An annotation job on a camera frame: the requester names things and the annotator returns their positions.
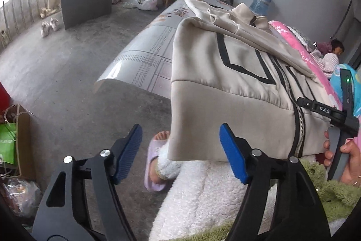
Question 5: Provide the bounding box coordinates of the green paper bag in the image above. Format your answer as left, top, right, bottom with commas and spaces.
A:
0, 122, 17, 165

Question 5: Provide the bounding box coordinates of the dark grey cabinet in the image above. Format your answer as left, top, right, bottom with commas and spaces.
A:
59, 0, 113, 30

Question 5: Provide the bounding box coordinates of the clear plastic bag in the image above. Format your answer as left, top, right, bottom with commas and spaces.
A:
0, 177, 43, 219

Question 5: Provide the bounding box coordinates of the person's foot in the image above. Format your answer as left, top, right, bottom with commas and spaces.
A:
149, 131, 172, 185

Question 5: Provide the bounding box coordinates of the purple slipper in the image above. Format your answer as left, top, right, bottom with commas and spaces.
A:
144, 139, 171, 193

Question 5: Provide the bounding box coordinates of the purple cloth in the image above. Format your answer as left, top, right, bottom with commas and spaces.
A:
312, 42, 332, 54

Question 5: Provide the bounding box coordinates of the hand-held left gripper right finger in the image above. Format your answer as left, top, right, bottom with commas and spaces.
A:
219, 123, 331, 241

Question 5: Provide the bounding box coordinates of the metal window railing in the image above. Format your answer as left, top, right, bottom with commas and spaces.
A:
0, 0, 71, 49

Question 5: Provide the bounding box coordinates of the pink floral blanket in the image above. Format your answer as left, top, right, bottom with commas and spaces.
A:
268, 20, 361, 145

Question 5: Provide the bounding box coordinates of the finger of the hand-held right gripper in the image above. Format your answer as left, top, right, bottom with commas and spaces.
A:
297, 97, 318, 113

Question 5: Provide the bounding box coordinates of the beige zip jacket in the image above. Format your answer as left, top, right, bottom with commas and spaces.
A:
171, 0, 343, 162

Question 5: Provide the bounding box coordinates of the grey lace-edged pillow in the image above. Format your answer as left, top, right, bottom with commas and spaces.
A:
288, 26, 313, 48

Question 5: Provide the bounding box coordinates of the blue water jug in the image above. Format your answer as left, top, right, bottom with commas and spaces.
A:
250, 0, 273, 16

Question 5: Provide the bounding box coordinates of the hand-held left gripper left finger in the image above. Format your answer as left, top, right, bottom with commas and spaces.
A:
31, 124, 143, 241

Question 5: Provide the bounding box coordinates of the white and green fleece robe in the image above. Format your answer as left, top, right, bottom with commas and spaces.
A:
148, 145, 339, 241

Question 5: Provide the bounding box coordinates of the red paper bag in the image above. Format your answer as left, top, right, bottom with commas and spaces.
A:
0, 81, 10, 114

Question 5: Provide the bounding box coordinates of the person's right hand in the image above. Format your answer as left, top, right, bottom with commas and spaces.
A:
324, 131, 361, 188

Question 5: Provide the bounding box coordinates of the table with checked plastic cover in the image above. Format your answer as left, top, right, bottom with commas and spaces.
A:
94, 0, 240, 96

